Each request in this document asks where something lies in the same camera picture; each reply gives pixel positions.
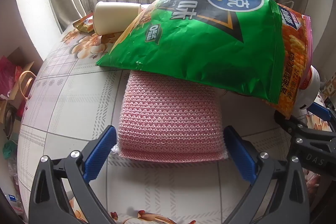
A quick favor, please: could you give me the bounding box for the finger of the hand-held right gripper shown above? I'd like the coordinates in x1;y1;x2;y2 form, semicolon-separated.
274;111;336;177
308;102;336;132

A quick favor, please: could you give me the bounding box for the cream paper cup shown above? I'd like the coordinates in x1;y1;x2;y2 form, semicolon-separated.
94;1;142;35

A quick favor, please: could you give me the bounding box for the orange snack bag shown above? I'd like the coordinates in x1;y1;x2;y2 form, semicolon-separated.
262;2;314;119

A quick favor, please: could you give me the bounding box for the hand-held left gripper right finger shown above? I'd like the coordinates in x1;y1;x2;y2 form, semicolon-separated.
223;125;311;224

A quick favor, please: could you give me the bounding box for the white bottle with red cap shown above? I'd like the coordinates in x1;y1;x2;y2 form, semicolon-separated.
293;65;322;111

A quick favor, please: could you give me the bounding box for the green cloth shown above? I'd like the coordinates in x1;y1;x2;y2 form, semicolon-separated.
3;140;17;160

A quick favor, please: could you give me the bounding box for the bag with yellow handles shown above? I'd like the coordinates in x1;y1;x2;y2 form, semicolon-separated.
16;70;36;119

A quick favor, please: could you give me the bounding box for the green snack bag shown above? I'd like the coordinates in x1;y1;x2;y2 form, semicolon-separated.
96;0;285;105

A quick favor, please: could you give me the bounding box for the small orange snack wrapper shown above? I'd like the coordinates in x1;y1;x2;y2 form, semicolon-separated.
73;11;95;34

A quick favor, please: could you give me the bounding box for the pink bag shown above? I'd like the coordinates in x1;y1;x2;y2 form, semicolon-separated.
0;55;19;98

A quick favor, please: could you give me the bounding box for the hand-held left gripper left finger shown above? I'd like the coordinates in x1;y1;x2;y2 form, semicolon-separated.
28;125;117;224

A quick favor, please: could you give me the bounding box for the floral tablecloth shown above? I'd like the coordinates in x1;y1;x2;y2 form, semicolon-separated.
16;4;336;224

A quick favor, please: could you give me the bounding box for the pink mesh sponge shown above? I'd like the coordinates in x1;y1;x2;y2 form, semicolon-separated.
112;70;229;163

